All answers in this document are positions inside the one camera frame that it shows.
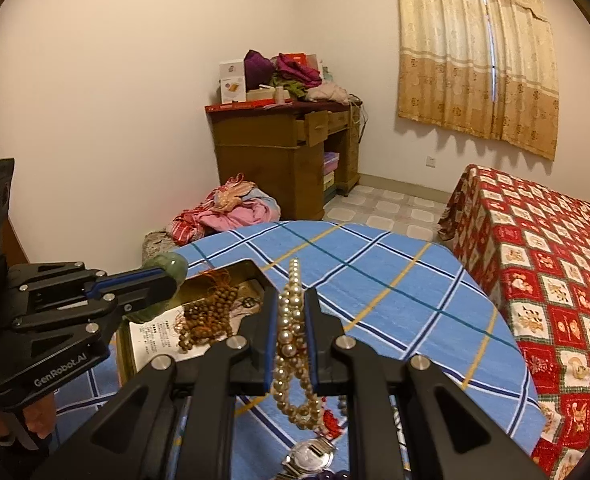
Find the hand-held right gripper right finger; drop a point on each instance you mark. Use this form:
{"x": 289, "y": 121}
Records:
{"x": 315, "y": 360}

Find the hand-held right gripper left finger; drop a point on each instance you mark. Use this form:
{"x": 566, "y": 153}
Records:
{"x": 269, "y": 360}

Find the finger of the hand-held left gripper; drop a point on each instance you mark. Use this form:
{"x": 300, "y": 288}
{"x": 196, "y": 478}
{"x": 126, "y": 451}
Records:
{"x": 125, "y": 280}
{"x": 142, "y": 302}

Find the green jade bangle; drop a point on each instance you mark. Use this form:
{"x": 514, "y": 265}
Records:
{"x": 167, "y": 261}

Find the gold metal tin box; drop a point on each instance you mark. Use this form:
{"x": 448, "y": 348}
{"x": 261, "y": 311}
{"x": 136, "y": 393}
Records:
{"x": 247, "y": 272}

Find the person's left hand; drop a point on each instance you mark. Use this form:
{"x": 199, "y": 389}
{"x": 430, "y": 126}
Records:
{"x": 40, "y": 417}

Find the white printed paper card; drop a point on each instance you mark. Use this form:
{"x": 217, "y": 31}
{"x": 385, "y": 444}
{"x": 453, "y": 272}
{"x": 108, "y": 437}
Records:
{"x": 157, "y": 335}

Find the grey patterned cloth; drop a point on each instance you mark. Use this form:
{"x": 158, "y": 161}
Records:
{"x": 160, "y": 245}

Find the small black charm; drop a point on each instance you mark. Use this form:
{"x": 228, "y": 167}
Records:
{"x": 247, "y": 303}

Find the red knot ornament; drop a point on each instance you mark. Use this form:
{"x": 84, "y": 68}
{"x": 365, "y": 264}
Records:
{"x": 332, "y": 421}

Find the silver wristwatch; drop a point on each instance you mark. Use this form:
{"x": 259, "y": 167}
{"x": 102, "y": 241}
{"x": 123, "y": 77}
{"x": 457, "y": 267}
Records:
{"x": 307, "y": 457}

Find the blue plaid cloth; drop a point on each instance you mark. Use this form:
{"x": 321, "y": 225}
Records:
{"x": 375, "y": 280}

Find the pile of pink clothes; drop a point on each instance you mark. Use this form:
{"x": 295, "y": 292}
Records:
{"x": 235, "y": 212}

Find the brown wooden desk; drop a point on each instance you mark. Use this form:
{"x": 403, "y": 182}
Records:
{"x": 255, "y": 160}

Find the yellow storage box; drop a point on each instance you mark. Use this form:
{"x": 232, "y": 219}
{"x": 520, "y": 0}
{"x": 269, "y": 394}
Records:
{"x": 328, "y": 181}

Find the purple storage box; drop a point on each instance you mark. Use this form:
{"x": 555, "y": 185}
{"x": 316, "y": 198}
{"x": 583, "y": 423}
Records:
{"x": 331, "y": 162}

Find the flat red box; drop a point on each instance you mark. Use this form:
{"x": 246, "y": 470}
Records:
{"x": 245, "y": 105}

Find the white product box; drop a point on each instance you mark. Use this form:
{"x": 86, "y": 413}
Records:
{"x": 232, "y": 82}

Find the beige wooden box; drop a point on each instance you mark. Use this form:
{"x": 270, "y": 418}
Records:
{"x": 261, "y": 95}

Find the open wooden desk drawer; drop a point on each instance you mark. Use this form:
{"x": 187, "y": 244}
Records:
{"x": 315, "y": 127}

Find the beige thread spool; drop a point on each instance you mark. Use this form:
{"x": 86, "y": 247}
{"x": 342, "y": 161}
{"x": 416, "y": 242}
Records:
{"x": 279, "y": 95}

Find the bed with red patterned cover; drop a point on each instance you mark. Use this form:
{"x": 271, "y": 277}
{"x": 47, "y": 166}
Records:
{"x": 540, "y": 270}

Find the purple cloth bag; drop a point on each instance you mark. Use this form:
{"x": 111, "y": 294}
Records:
{"x": 259, "y": 67}

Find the pile of clothes on desk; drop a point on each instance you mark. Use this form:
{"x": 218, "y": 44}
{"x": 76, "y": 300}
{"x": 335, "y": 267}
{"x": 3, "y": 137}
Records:
{"x": 295, "y": 77}

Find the pale pink cloth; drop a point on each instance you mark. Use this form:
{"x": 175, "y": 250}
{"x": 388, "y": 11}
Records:
{"x": 327, "y": 94}

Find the small red box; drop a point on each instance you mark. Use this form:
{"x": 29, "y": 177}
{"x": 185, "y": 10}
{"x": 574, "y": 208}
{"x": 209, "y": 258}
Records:
{"x": 295, "y": 56}

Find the beige patterned curtain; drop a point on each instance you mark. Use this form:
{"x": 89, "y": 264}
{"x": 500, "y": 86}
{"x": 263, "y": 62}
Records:
{"x": 455, "y": 60}

